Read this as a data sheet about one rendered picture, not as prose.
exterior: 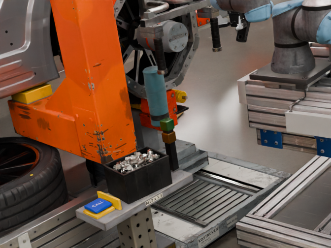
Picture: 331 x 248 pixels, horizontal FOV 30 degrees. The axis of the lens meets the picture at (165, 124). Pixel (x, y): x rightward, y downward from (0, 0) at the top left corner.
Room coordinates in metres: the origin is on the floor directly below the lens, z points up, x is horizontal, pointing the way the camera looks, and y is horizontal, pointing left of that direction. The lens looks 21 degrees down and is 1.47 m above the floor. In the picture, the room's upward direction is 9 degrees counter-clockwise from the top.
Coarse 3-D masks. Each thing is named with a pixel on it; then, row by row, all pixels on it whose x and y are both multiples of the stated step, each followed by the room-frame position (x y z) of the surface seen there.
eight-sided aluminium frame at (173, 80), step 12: (120, 0) 2.63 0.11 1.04; (192, 12) 2.88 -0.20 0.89; (192, 24) 2.88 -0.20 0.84; (192, 36) 2.88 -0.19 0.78; (192, 48) 2.86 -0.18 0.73; (180, 60) 2.87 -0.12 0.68; (180, 72) 2.80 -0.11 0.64; (132, 84) 2.61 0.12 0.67; (168, 84) 2.75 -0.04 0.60; (144, 96) 2.64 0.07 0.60
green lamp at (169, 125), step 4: (164, 120) 2.14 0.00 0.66; (168, 120) 2.14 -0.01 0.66; (172, 120) 2.14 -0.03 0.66; (160, 124) 2.15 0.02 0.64; (164, 124) 2.13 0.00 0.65; (168, 124) 2.13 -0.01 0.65; (172, 124) 2.14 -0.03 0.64; (164, 128) 2.13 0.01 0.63; (168, 128) 2.12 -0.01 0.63; (172, 128) 2.14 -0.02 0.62
